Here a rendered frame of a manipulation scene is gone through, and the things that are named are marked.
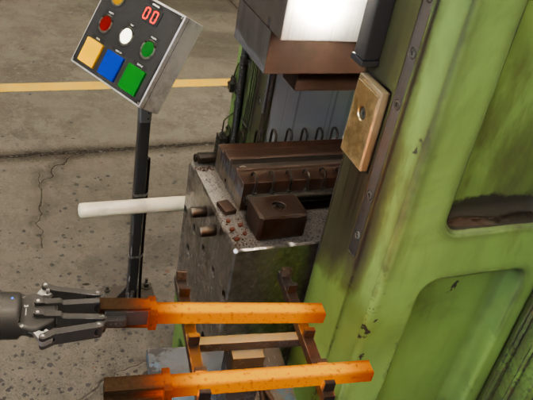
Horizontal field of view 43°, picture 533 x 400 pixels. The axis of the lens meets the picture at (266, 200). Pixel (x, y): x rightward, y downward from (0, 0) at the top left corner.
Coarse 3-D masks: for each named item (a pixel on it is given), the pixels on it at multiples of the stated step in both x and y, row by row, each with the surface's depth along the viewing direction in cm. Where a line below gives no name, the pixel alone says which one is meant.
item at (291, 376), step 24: (360, 360) 117; (120, 384) 104; (144, 384) 105; (168, 384) 106; (192, 384) 107; (216, 384) 108; (240, 384) 109; (264, 384) 111; (288, 384) 112; (312, 384) 114
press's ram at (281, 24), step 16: (256, 0) 144; (272, 0) 136; (288, 0) 130; (304, 0) 131; (320, 0) 132; (336, 0) 133; (352, 0) 134; (272, 16) 136; (288, 16) 131; (304, 16) 133; (320, 16) 134; (336, 16) 135; (352, 16) 137; (288, 32) 133; (304, 32) 135; (320, 32) 136; (336, 32) 137; (352, 32) 139
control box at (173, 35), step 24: (144, 0) 192; (96, 24) 201; (120, 24) 196; (144, 24) 190; (168, 24) 186; (192, 24) 186; (120, 48) 194; (168, 48) 185; (96, 72) 198; (120, 72) 193; (168, 72) 189; (144, 96) 187
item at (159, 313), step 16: (112, 304) 110; (128, 304) 111; (144, 304) 112; (160, 304) 114; (176, 304) 115; (192, 304) 116; (208, 304) 117; (224, 304) 118; (240, 304) 119; (256, 304) 120; (272, 304) 121; (288, 304) 122; (304, 304) 123; (320, 304) 124; (160, 320) 113; (176, 320) 114; (192, 320) 115; (208, 320) 116; (224, 320) 117; (240, 320) 118; (256, 320) 119; (272, 320) 120; (288, 320) 121; (304, 320) 122; (320, 320) 123
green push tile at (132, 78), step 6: (132, 66) 189; (126, 72) 190; (132, 72) 189; (138, 72) 188; (144, 72) 187; (126, 78) 190; (132, 78) 189; (138, 78) 188; (120, 84) 191; (126, 84) 190; (132, 84) 188; (138, 84) 187; (126, 90) 189; (132, 90) 188; (132, 96) 188
